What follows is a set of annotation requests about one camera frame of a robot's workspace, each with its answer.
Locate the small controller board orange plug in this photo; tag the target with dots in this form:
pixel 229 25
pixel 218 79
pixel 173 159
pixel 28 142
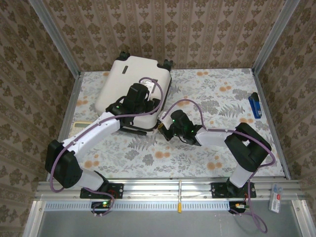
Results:
pixel 238 206

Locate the white hard-shell suitcase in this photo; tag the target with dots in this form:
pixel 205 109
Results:
pixel 123 81

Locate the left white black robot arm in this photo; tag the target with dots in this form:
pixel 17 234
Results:
pixel 93 134

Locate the aluminium frame post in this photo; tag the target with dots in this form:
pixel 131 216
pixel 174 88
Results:
pixel 274 37
pixel 54 37

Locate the aluminium table side rail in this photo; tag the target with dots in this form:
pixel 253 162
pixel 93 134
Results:
pixel 70 106
pixel 267 111

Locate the blue stapler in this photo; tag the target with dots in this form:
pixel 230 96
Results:
pixel 255 106

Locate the yellow calculator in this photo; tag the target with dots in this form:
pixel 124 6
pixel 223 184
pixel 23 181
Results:
pixel 80 126

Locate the grey metal lower shelf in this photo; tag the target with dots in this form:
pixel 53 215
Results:
pixel 148 224

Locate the white packet red label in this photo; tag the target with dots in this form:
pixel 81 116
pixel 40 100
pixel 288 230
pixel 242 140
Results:
pixel 275 202

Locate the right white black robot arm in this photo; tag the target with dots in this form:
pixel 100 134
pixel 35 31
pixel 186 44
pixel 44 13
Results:
pixel 247 148

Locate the long aluminium mounting rail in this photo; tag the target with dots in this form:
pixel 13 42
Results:
pixel 153 190

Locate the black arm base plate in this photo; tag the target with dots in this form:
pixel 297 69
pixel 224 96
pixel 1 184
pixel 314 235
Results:
pixel 217 190
pixel 116 190

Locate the floral table cover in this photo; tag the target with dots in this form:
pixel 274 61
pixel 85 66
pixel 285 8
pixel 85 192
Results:
pixel 172 158

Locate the small green-lit controller board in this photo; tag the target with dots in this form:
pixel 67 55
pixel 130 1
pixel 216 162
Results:
pixel 103 204

